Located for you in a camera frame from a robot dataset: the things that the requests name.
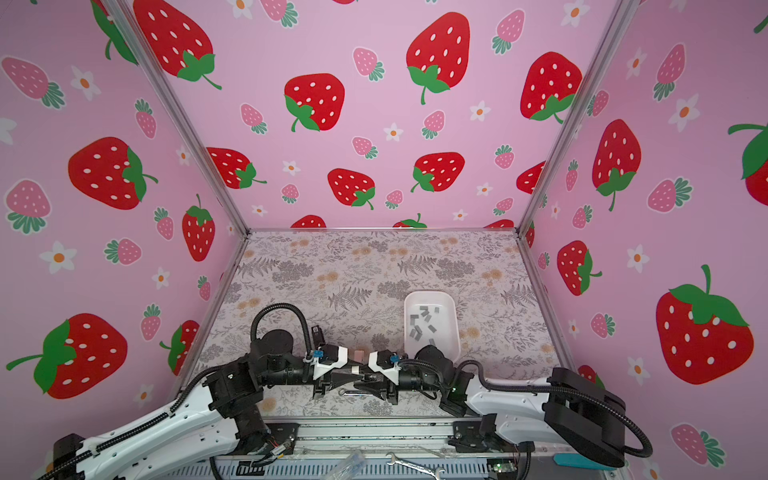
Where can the silver combination wrench on table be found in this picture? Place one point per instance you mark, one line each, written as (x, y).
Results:
(354, 393)

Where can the white plastic tray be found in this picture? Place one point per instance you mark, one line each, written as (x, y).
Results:
(446, 337)

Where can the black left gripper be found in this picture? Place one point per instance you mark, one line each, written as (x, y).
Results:
(336, 382)

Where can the teal tool handle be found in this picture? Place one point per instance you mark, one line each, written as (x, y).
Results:
(573, 460)

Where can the aluminium right rear corner post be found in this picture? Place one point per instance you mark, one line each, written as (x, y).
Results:
(619, 23)

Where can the aluminium left rear corner post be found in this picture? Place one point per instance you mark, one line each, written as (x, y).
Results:
(129, 28)

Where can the silver wrench on rail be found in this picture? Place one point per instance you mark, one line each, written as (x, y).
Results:
(436, 473)

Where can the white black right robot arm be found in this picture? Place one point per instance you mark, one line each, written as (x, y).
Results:
(563, 407)

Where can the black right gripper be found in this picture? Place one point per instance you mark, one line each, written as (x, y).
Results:
(381, 389)

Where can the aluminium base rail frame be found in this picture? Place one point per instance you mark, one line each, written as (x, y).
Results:
(317, 445)

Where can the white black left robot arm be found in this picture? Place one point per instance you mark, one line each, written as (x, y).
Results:
(217, 412)

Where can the aluminium corner post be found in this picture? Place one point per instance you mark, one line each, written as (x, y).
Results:
(129, 28)
(619, 23)

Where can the clear plastic bag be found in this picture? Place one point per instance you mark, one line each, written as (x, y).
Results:
(348, 468)

